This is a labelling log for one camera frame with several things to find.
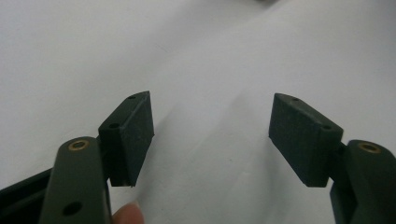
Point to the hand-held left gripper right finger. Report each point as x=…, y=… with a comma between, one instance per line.
x=303, y=143

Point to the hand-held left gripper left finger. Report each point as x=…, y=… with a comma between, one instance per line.
x=129, y=146

